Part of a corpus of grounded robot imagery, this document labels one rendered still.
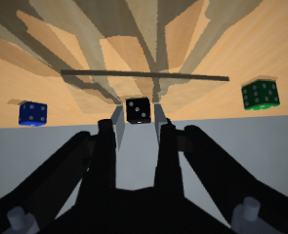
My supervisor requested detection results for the black die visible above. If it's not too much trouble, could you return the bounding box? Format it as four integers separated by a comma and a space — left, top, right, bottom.
126, 97, 151, 124

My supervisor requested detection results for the dark green die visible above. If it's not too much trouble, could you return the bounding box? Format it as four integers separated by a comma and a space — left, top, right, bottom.
241, 80, 280, 110

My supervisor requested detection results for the blue die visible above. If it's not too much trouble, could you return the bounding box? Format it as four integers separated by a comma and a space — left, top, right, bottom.
19, 101, 48, 127

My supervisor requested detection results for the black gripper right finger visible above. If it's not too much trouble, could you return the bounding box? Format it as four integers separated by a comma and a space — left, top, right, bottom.
148, 104, 288, 234

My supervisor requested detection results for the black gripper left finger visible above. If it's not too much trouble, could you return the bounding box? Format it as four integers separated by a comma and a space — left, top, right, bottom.
0, 106, 125, 234

